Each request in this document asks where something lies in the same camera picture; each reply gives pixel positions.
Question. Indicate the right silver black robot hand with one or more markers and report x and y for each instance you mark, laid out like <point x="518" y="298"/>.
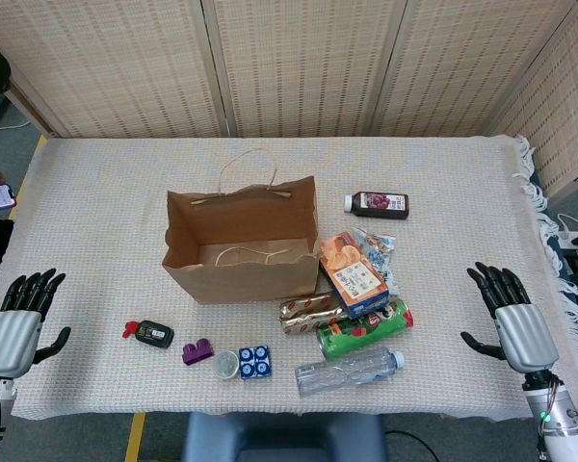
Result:
<point x="527" y="337"/>

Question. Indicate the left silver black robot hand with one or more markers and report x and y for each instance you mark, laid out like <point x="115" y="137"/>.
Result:
<point x="9" y="337"/>

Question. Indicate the green Pringles can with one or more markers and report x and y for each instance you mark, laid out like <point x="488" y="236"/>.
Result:
<point x="361" y="333"/>

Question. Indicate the silver snack pouch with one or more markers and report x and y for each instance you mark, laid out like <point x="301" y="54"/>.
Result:
<point x="381" y="250"/>

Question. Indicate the orange cracker box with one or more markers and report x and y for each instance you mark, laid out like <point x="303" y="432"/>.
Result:
<point x="351" y="279"/>

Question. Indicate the clear plastic water bottle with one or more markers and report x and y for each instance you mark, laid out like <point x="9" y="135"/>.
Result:
<point x="337" y="373"/>

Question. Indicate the gold foil packet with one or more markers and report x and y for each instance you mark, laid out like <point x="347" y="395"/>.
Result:
<point x="303" y="315"/>

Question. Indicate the brown paper bag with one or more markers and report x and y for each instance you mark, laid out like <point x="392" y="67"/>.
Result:
<point x="250" y="284"/>

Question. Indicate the dark blue under cloth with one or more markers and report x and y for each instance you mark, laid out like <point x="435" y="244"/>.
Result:
<point x="556" y="257"/>

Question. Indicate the white power adapter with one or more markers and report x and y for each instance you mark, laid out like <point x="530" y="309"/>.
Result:
<point x="570" y="237"/>

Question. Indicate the black ink bottle red cap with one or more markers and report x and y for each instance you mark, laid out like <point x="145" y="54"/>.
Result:
<point x="154" y="333"/>

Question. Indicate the white woven tablecloth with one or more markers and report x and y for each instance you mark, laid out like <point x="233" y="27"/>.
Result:
<point x="101" y="216"/>

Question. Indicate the purple building block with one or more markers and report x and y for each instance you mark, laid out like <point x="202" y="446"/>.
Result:
<point x="197" y="353"/>

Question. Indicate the dark juice bottle white cap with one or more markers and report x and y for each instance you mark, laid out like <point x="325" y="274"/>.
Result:
<point x="380" y="206"/>

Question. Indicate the clear round toothpick jar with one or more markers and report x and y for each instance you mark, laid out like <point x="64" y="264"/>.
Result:
<point x="225" y="365"/>

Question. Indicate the blue four-stud building block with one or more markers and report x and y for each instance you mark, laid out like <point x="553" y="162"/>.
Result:
<point x="255" y="362"/>

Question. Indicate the woven folding screen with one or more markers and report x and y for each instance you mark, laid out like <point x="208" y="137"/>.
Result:
<point x="318" y="62"/>

